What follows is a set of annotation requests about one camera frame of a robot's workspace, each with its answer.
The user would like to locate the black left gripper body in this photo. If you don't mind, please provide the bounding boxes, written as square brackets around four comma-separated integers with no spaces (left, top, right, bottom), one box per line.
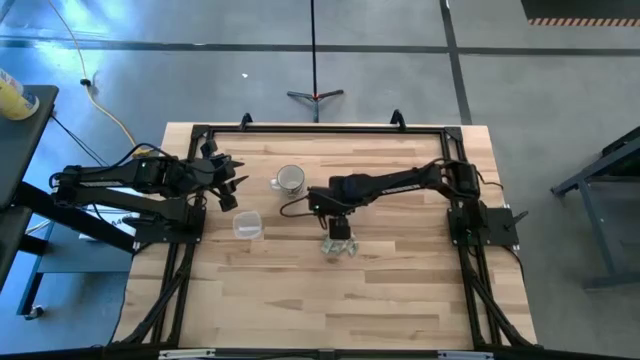
[197,153,238,195]

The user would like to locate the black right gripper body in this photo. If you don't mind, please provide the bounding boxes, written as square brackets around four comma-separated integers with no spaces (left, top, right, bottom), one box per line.
[318,200,352,222]

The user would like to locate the clear plastic container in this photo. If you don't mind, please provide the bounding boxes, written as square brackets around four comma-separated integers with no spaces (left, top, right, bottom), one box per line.
[232,210,264,241]

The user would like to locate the clear glass mug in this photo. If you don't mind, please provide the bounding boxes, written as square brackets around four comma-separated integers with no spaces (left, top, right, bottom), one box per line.
[269,164,307,198]

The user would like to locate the white paper sheet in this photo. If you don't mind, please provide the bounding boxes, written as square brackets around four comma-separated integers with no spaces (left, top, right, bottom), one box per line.
[78,203,139,242]

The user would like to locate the black tripod stand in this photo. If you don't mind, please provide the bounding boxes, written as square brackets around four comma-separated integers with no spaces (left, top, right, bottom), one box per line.
[286,0,346,124]

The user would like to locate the blue wheeled cart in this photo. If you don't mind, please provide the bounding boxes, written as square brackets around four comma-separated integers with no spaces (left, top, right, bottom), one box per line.
[16,219,135,321]

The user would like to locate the black side table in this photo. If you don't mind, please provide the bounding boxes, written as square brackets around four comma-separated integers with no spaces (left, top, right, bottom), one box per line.
[0,84,136,294]

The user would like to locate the yellow wipes canister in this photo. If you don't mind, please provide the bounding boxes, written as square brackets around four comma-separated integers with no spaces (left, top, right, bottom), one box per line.
[0,68,41,122]

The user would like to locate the black mat with hazard stripe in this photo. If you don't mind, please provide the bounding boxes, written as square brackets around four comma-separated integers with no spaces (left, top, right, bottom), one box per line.
[520,0,640,28]

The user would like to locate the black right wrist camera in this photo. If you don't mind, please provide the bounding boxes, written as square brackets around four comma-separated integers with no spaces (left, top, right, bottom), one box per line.
[328,215,353,241]

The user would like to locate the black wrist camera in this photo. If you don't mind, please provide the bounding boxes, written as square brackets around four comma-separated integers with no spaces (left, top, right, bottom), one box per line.
[217,182,240,213]
[328,215,353,241]

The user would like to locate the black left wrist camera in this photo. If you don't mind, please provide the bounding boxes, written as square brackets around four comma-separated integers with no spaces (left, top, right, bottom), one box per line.
[217,182,240,213]

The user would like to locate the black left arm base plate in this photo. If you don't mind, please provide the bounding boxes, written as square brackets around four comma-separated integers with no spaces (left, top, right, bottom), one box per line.
[133,205,207,245]

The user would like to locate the black aluminium table frame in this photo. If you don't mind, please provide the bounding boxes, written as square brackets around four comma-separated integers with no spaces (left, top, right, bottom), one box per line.
[105,109,540,352]

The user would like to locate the thin black floor cable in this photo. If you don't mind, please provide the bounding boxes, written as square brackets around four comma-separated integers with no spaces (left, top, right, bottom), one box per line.
[49,113,110,168]

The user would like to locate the yellow extension cable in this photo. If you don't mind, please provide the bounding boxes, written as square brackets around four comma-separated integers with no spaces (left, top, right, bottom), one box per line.
[46,0,154,157]

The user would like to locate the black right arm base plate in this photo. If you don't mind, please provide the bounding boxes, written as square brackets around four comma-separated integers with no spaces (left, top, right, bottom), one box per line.
[447,204,530,248]

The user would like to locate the silver frame bracket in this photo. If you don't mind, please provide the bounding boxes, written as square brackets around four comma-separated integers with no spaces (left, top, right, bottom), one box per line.
[158,348,217,360]
[437,350,495,360]

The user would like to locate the grey metal table frame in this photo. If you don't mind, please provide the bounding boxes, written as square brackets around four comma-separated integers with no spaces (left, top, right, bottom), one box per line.
[550,125,640,291]

